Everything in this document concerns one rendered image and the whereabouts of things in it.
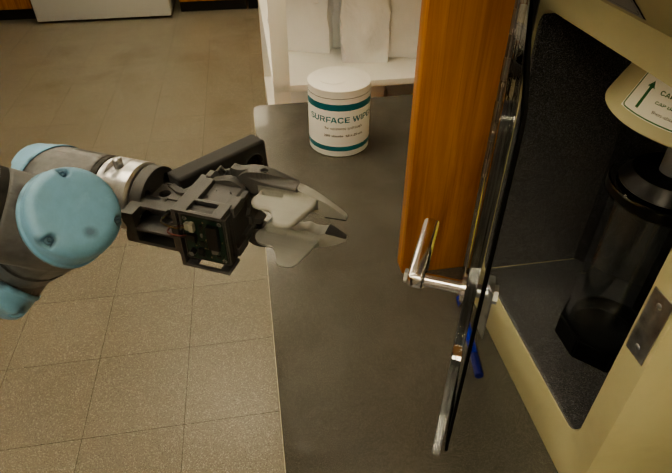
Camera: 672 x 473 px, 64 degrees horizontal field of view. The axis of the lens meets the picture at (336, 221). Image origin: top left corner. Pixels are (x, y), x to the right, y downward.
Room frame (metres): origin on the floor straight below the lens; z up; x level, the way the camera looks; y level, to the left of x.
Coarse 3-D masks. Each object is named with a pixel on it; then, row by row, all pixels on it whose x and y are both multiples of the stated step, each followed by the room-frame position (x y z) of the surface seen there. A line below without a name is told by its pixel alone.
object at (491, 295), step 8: (488, 280) 0.33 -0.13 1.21; (480, 288) 0.32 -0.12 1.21; (488, 288) 0.32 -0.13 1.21; (496, 288) 0.32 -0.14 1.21; (488, 296) 0.32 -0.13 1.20; (496, 296) 0.32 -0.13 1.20; (488, 304) 0.32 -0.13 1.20; (488, 312) 0.31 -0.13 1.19; (480, 320) 0.32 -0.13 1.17; (480, 328) 0.32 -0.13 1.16
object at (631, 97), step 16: (624, 80) 0.45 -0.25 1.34; (640, 80) 0.42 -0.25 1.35; (656, 80) 0.41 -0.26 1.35; (608, 96) 0.45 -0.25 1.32; (624, 96) 0.43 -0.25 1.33; (640, 96) 0.41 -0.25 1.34; (656, 96) 0.40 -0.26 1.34; (624, 112) 0.42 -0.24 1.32; (640, 112) 0.40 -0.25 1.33; (656, 112) 0.39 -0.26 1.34; (640, 128) 0.39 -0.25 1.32; (656, 128) 0.38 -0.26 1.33
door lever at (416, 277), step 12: (432, 228) 0.40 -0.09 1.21; (420, 240) 0.39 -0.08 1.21; (432, 240) 0.39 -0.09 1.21; (420, 252) 0.37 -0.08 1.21; (432, 252) 0.38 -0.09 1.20; (420, 264) 0.35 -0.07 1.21; (408, 276) 0.34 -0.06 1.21; (420, 276) 0.34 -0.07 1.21; (432, 276) 0.34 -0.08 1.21; (420, 288) 0.34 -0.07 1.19; (444, 288) 0.33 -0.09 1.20; (456, 288) 0.33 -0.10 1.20
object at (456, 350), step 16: (528, 0) 0.50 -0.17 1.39; (512, 48) 0.39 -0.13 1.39; (512, 64) 0.35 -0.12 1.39; (512, 80) 0.33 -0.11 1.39; (512, 96) 0.30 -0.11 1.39; (512, 112) 0.29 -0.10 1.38; (496, 128) 0.37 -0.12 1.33; (512, 128) 0.29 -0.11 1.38; (496, 144) 0.29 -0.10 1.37; (496, 160) 0.29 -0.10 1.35; (496, 176) 0.29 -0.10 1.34; (496, 192) 0.29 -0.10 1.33; (480, 208) 0.35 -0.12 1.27; (480, 224) 0.29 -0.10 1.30; (480, 240) 0.29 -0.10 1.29; (480, 256) 0.29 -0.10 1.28; (464, 304) 0.29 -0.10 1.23; (464, 320) 0.29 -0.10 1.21; (464, 336) 0.29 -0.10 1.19; (448, 368) 0.31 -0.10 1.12; (448, 384) 0.29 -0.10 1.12; (448, 400) 0.29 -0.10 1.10; (432, 448) 0.29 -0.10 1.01
